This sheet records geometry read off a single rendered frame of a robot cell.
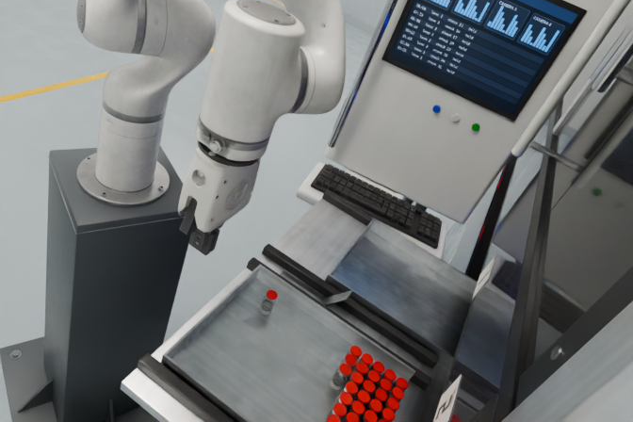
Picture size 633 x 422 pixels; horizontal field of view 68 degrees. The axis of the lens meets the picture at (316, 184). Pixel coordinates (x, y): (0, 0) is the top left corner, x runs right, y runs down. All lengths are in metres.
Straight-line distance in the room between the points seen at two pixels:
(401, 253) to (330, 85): 0.69
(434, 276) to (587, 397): 0.78
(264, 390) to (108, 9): 0.65
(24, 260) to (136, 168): 1.15
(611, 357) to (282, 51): 0.37
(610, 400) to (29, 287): 1.87
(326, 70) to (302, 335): 0.51
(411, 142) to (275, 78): 0.99
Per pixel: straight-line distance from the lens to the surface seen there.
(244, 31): 0.47
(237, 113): 0.50
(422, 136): 1.43
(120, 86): 0.96
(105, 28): 0.88
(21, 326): 1.93
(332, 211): 1.18
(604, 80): 0.77
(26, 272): 2.08
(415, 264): 1.16
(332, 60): 0.54
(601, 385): 0.41
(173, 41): 0.91
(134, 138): 0.99
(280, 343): 0.86
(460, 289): 1.18
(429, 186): 1.50
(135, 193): 1.08
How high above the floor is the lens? 1.56
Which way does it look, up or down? 33 degrees down
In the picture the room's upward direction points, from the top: 23 degrees clockwise
